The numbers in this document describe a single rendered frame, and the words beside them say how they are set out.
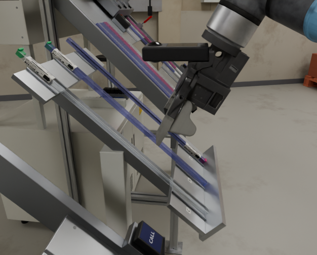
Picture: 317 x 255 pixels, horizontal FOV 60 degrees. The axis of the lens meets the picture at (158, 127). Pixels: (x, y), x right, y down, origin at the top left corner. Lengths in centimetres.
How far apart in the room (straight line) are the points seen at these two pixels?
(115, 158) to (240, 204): 130
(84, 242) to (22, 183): 13
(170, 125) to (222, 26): 18
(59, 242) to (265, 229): 144
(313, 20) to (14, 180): 47
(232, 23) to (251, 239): 136
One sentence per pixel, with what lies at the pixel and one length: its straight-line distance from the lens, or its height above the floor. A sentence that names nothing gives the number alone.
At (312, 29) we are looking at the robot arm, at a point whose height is 112.
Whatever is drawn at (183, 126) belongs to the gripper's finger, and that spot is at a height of 96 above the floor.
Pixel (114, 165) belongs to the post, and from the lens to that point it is 71.
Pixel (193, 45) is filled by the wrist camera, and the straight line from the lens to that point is 50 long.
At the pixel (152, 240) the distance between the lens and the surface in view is 49.
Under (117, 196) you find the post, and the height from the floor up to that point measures 69.
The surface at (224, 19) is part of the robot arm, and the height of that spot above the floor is 112.
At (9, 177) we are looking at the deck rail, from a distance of 47.
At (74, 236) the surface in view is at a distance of 46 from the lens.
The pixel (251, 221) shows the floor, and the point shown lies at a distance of 178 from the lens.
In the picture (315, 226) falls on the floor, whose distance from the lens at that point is 189.
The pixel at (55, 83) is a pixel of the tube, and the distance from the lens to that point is 57.
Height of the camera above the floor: 114
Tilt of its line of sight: 23 degrees down
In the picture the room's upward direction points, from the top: straight up
